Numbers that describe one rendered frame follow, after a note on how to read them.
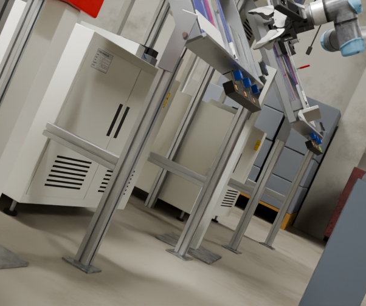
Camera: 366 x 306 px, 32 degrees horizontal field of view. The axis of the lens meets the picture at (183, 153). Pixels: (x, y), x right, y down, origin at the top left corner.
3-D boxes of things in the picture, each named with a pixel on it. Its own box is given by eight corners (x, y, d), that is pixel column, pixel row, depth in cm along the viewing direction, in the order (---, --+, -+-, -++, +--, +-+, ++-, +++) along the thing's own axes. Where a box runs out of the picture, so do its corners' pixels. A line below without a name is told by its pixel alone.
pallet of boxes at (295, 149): (291, 225, 588) (342, 115, 583) (283, 230, 515) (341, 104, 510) (185, 175, 618) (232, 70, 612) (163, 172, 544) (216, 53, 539)
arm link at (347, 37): (356, 51, 206) (348, 19, 204) (370, 50, 195) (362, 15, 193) (334, 58, 205) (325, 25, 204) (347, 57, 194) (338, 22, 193)
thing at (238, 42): (252, 87, 237) (259, 84, 236) (190, 37, 176) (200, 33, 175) (237, 42, 241) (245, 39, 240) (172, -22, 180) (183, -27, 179)
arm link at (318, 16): (324, 13, 193) (320, -7, 197) (309, 17, 195) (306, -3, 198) (329, 27, 199) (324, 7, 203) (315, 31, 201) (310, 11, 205)
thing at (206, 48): (246, 93, 237) (264, 86, 235) (183, 45, 176) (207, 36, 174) (245, 90, 237) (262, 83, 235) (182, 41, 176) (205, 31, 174)
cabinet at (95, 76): (118, 223, 252) (182, 82, 250) (11, 221, 188) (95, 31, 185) (0, 159, 277) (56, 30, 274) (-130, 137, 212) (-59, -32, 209)
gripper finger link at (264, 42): (263, 61, 203) (283, 41, 203) (258, 51, 198) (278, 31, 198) (256, 56, 205) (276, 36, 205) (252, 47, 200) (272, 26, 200)
